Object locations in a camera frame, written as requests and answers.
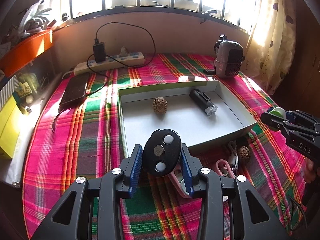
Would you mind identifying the green white spool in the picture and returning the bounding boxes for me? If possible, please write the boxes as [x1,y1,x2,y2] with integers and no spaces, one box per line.
[268,107,286,119]

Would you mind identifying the small brown walnut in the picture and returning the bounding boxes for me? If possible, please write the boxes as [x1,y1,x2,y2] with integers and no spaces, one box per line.
[237,146,250,165]

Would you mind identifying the pink clip with green pads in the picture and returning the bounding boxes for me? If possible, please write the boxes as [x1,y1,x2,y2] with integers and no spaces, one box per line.
[214,159,235,179]

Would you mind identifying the white usb cable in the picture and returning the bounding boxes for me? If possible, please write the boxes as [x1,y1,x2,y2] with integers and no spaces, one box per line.
[227,140,239,172]

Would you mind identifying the black bike light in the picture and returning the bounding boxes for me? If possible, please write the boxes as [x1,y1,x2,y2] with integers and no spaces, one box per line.
[189,89,217,116]

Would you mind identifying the pink case with green pad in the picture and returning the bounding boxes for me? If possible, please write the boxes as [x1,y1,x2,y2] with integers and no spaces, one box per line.
[168,164,190,198]

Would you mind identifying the large brown walnut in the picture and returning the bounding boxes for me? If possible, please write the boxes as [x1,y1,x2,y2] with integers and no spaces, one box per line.
[152,96,168,114]

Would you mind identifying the polka dot curtain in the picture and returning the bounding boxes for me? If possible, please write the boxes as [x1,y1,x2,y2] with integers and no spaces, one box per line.
[241,0,296,95]

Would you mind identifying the green white cardboard box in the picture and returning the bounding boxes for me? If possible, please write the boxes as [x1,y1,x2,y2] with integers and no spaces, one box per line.
[118,80,257,157]

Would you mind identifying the plaid pink green bedsheet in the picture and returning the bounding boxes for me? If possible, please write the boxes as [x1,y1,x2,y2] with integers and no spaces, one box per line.
[22,54,305,239]

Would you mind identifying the grey portable heater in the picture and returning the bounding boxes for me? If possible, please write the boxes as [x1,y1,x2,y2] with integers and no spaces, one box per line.
[214,34,245,78]

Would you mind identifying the black phone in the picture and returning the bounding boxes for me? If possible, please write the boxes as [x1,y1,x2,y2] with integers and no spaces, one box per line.
[58,73,89,113]

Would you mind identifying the yellow box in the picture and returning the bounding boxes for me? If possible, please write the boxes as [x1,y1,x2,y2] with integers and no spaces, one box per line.
[0,96,23,159]

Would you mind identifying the small green figurine card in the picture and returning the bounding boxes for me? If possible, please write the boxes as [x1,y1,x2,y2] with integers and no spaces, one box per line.
[15,81,33,98]

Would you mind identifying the striped box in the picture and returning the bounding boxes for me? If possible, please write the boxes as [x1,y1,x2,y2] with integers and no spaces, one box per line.
[0,75,18,110]

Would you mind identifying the beige power strip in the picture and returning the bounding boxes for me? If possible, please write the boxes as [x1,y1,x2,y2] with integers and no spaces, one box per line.
[73,52,145,75]

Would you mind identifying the black charger adapter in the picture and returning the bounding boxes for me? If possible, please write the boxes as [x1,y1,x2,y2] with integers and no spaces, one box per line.
[93,38,106,63]

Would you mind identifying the orange planter tray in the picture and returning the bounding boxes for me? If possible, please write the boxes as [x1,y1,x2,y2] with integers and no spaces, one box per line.
[1,29,53,77]

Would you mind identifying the potted succulent plant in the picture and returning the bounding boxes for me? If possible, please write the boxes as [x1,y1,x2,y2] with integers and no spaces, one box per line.
[17,0,54,38]

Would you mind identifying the black charging cable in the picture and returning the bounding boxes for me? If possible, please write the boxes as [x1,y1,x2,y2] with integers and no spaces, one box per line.
[51,22,157,133]

